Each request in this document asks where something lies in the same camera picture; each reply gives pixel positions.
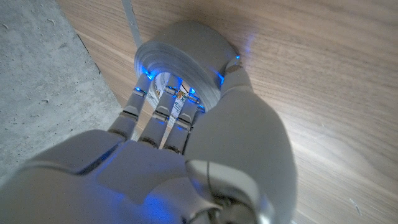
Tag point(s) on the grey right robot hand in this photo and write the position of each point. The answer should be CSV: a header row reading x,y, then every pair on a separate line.
x,y
236,149

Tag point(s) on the white tape roll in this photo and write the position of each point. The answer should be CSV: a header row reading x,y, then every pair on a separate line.
x,y
186,46

